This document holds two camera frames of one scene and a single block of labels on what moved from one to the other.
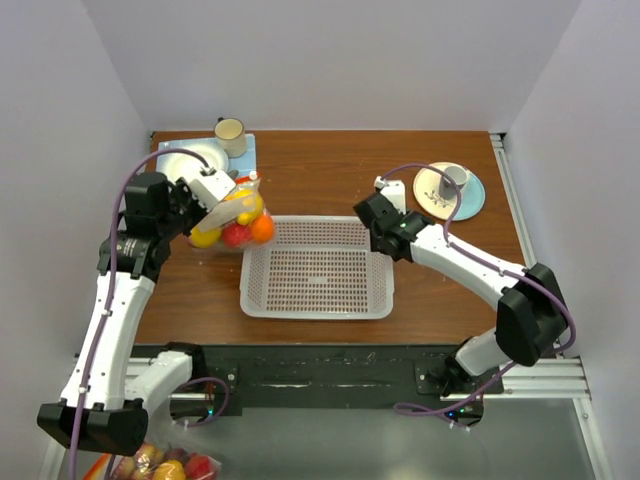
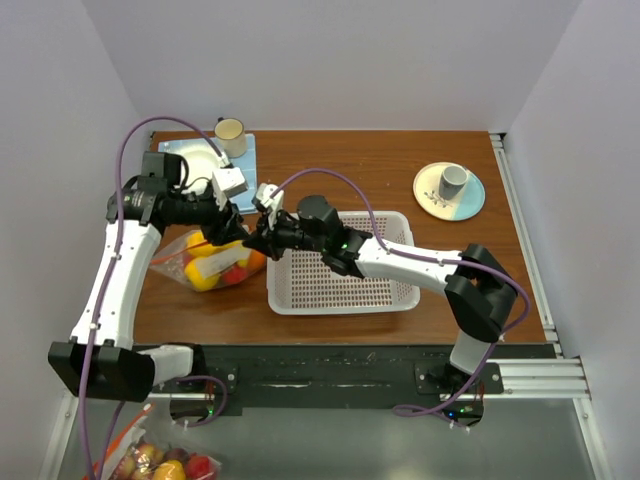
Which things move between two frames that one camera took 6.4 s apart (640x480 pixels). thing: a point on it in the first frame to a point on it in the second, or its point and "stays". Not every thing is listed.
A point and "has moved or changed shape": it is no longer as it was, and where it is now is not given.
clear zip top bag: [241, 222] has moved or changed shape
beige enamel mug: [230, 134] stays
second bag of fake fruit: [155, 460] stays
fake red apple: [234, 234] has moved or changed shape
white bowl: [186, 166] stays
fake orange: [262, 229] has moved or changed shape
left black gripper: [182, 189] to [224, 227]
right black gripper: [373, 241] to [266, 240]
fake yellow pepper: [203, 239] to [197, 280]
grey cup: [446, 189] stays
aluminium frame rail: [559, 376] stays
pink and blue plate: [426, 189] stays
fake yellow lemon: [252, 205] has moved or changed shape
